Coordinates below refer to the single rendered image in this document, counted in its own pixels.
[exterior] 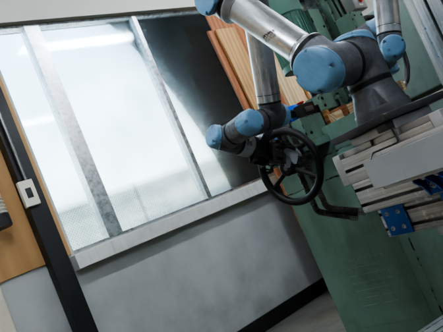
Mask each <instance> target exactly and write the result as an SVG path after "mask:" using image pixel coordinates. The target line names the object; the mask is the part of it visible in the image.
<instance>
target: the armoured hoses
mask: <svg viewBox="0 0 443 332"><path fill-rule="evenodd" d="M285 127H287V128H292V126H291V123H290V121H289V123H288V124H287V125H285ZM281 138H282V140H283V141H286V142H289V140H288V138H287V135H283V136H281ZM290 138H291V140H292V142H293V144H294V145H295V144H300V142H299V140H298V139H297V138H295V137H293V136H290ZM300 152H301V154H302V157H300V158H301V161H303V166H304V167H305V169H306V170H307V171H310V172H313V170H312V167H311V166H310V164H309V161H308V159H307V157H306V155H305V153H304V151H303V149H301V150H300ZM297 175H298V178H299V180H300V181H301V184H302V186H303V189H304V191H305V194H306V195H307V194H308V193H309V192H310V190H311V189H310V187H309V185H308V182H307V180H306V178H305V175H304V174H302V173H298V172H297ZM309 177H310V176H309ZM309 179H310V180H311V182H312V185H313V186H314V182H315V179H316V178H314V177H310V178H309ZM318 198H319V200H320V201H321V203H322V205H323V207H324V208H325V209H320V208H319V207H318V206H317V203H316V200H315V199H313V200H312V201H310V205H311V207H312V210H313V211H314V212H315V213H316V214H318V215H322V216H327V217H335V218H341V219H342V218H343V219H350V220H353V221H358V219H359V215H366V214H367V213H364V212H363V209H362V208H361V207H360V208H357V207H346V206H333V205H330V204H329V203H328V201H327V199H326V197H325V195H324V193H323V191H322V189H320V192H319V193H318Z"/></svg>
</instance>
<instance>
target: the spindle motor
mask: <svg viewBox="0 0 443 332"><path fill-rule="evenodd" d="M269 4H270V8H271V9H272V10H274V11H276V12H277V13H278V14H280V15H282V16H283V17H284V18H286V19H288V20H289V21H290V22H292V23H294V24H295V25H296V26H298V27H300V28H301V29H302V30H304V31H305V32H307V33H308V34H311V33H313V31H312V28H311V27H310V24H309V22H308V20H307V17H306V15H305V12H304V10H303V8H302V6H301V4H300V2H299V0H269ZM274 53H275V55H276V57H277V60H278V62H279V64H280V67H281V69H282V71H283V74H284V76H285V77H289V76H294V74H293V71H292V70H291V67H290V62H289V61H288V60H287V59H285V58H284V57H282V56H281V55H280V54H278V53H276V52H275V51H274Z"/></svg>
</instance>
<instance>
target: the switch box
mask: <svg viewBox="0 0 443 332"><path fill-rule="evenodd" d="M340 1H341V3H342V5H343V7H344V8H345V10H346V12H347V13H348V12H353V11H361V12H362V11H364V10H365V9H367V8H368V6H367V4H366V2H365V0H363V1H362V2H360V1H358V0H340ZM359 3H362V4H363V5H360V4H359Z"/></svg>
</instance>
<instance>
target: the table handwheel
mask: <svg viewBox="0 0 443 332"><path fill-rule="evenodd" d="M283 135H288V136H293V137H295V138H297V139H299V140H300V141H302V143H304V144H305V146H306V147H307V148H308V149H309V151H310V152H311V153H310V154H308V155H306V157H307V159H308V161H309V164H311V163H315V167H316V173H313V172H310V171H307V170H304V169H302V168H301V167H304V166H303V161H301V158H298V159H297V163H296V164H293V163H292V162H291V166H290V168H287V167H285V165H282V166H280V171H281V173H282V174H281V176H280V177H279V179H278V180H277V182H276V183H275V185H273V184H272V182H271V180H270V178H269V176H268V174H267V171H266V170H265V169H261V168H260V165H258V170H259V173H260V177H261V179H262V182H263V183H264V185H265V187H266V188H267V189H268V191H269V192H270V193H271V194H272V195H273V196H274V197H275V198H276V199H278V200H279V201H281V202H283V203H285V204H288V205H292V206H301V205H304V204H307V203H309V202H310V201H312V200H313V199H314V198H315V197H316V196H317V195H318V193H319V192H320V189H321V188H322V184H323V181H324V164H323V161H322V157H321V154H320V152H319V151H318V148H317V147H316V145H315V144H314V142H313V141H312V140H311V139H310V138H309V137H308V136H307V135H306V134H304V133H303V132H301V131H299V130H297V129H294V128H287V127H283V128H279V129H277V130H273V132H272V133H271V135H270V137H269V140H273V139H275V138H277V139H278V140H282V138H281V136H283ZM297 172H298V173H302V174H305V175H308V176H310V177H314V178H316V179H315V182H314V186H313V188H312V189H311V191H310V192H309V193H308V194H307V195H305V196H303V197H301V198H291V197H288V196H286V195H284V194H282V193H281V192H280V191H279V190H277V188H278V186H279V185H280V184H281V182H282V180H283V179H284V178H285V177H286V176H290V175H293V174H295V173H297Z"/></svg>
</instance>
